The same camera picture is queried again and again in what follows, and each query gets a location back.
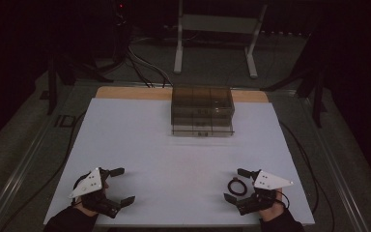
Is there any white metal stand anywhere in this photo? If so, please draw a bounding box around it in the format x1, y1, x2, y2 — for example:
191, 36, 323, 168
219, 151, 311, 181
173, 0, 269, 79

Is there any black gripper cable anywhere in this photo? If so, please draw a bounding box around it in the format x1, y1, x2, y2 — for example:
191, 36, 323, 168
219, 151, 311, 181
275, 190, 291, 211

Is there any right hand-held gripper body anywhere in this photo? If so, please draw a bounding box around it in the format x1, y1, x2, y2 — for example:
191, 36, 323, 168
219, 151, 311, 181
237, 169, 295, 217

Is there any person's right hand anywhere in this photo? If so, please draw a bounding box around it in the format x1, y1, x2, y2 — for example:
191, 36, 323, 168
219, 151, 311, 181
259, 189, 285, 223

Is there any black ring hair tie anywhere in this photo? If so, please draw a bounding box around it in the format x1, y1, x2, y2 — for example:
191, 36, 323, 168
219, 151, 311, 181
227, 177, 248, 197

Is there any bundle of floor cables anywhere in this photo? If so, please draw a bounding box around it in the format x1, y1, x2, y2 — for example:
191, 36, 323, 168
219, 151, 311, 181
127, 44, 174, 89

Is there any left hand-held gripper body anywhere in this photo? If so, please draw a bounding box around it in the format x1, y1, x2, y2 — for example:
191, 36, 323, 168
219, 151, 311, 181
69, 166, 123, 219

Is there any person's left hand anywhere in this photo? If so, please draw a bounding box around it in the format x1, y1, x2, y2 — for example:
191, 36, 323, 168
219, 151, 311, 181
75, 200, 100, 218

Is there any black floor cable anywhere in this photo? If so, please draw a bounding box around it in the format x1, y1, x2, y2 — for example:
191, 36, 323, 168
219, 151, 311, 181
277, 120, 336, 232
0, 110, 88, 232

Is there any black stand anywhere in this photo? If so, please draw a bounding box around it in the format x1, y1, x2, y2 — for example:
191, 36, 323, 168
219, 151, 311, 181
45, 47, 114, 116
260, 32, 328, 129

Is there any metal floor rail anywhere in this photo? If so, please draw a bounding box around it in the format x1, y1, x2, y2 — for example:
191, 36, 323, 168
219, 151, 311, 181
0, 84, 78, 232
298, 91, 371, 232

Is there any dark device with red light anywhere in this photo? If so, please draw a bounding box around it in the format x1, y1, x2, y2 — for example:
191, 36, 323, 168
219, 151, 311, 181
110, 0, 132, 63

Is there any white table sheet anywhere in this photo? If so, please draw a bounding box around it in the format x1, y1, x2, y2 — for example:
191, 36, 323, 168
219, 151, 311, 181
43, 98, 316, 227

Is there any transparent brown drawer box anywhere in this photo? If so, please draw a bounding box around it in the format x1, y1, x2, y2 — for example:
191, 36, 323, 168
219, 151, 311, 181
170, 84, 236, 138

